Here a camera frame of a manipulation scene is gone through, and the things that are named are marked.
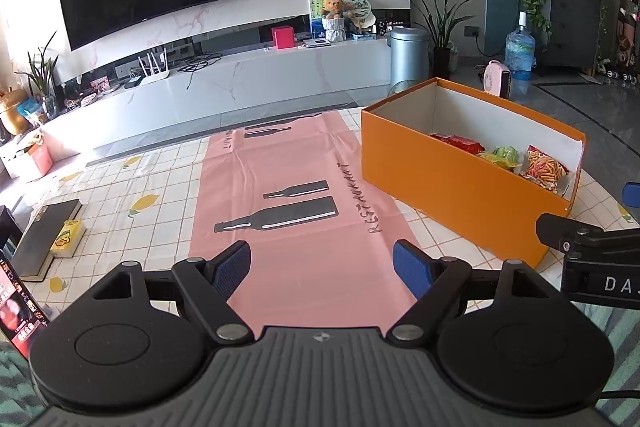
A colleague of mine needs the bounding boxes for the red box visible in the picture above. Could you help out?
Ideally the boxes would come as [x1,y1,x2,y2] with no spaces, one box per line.
[271,26,296,50]

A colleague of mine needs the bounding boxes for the slim-leaved potted plant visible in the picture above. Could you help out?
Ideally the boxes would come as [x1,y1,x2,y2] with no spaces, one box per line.
[15,32,61,118]

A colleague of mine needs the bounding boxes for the round printed fan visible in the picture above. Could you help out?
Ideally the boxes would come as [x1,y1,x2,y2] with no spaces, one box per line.
[345,0,375,30]

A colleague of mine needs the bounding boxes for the pink and white box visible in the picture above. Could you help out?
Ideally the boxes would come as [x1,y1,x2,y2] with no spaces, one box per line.
[0,132,54,182]

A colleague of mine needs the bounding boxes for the orange cardboard box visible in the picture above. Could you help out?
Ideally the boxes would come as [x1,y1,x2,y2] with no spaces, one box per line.
[361,78,586,269]

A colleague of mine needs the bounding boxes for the white router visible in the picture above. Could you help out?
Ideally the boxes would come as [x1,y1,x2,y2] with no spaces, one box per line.
[137,48,171,86]

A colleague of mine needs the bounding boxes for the dark red snack bar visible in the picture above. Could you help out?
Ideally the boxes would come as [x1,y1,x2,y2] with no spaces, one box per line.
[430,133,483,155]

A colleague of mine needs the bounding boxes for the dark grey cabinet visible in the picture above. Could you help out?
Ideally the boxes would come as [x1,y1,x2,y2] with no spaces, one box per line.
[537,0,603,68]

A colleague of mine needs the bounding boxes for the pink bottle print mat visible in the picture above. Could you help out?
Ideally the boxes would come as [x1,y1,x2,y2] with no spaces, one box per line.
[190,111,426,340]

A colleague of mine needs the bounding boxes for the golden vase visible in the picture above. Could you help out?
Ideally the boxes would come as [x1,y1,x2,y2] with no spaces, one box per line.
[0,88,31,135]

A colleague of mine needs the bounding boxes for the yellow snack packet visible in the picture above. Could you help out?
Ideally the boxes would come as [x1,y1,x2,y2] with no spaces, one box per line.
[475,151,521,170]

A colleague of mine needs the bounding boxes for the pink space heater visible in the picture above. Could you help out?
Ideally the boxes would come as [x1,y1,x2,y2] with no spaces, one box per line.
[482,60,514,100]

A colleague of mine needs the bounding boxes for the blue picture card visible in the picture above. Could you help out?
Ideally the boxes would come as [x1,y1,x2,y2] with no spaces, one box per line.
[309,0,328,40]

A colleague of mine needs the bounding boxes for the black cable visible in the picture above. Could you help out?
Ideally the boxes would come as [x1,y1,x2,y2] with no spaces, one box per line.
[600,386,640,404]

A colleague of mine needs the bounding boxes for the red stick snack packet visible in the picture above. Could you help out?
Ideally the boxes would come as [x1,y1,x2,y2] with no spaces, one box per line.
[520,145,571,196]

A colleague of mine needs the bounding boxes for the silver trash can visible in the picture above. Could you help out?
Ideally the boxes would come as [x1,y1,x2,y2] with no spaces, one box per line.
[389,27,432,94]

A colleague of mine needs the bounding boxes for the yellow tissue packet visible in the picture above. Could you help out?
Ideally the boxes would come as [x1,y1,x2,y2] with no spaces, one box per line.
[50,219,83,258]

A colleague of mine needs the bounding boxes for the roller skates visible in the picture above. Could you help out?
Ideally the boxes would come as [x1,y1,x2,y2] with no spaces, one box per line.
[590,57,640,85]

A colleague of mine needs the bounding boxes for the teddy bear in cup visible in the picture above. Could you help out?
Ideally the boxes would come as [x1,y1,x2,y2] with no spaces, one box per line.
[322,17,347,42]

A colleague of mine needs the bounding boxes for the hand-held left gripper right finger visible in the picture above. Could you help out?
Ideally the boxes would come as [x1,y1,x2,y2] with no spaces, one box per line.
[386,239,554,344]

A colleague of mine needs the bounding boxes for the black book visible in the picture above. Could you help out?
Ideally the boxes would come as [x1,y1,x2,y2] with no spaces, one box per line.
[10,199,83,283]

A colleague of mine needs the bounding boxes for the large blue water bottle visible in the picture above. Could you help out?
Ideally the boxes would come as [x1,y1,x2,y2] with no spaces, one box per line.
[504,12,537,81]

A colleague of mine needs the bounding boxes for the black cables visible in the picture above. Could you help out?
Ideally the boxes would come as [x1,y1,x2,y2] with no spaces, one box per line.
[175,52,223,90]

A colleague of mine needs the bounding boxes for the smartphone with lit screen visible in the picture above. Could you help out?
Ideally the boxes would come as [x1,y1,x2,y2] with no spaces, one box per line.
[0,249,51,360]

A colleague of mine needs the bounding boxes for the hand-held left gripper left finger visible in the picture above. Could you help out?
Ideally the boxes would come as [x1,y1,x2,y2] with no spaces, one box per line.
[89,240,254,344]

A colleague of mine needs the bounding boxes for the clear packet of green snacks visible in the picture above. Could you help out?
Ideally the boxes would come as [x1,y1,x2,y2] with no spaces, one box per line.
[492,146,525,165]

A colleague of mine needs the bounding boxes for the long-leaved potted plant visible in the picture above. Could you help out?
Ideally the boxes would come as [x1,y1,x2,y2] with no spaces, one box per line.
[398,0,483,80]

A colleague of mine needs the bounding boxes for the white marble TV cabinet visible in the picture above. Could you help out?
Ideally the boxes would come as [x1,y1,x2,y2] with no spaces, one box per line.
[42,42,393,155]

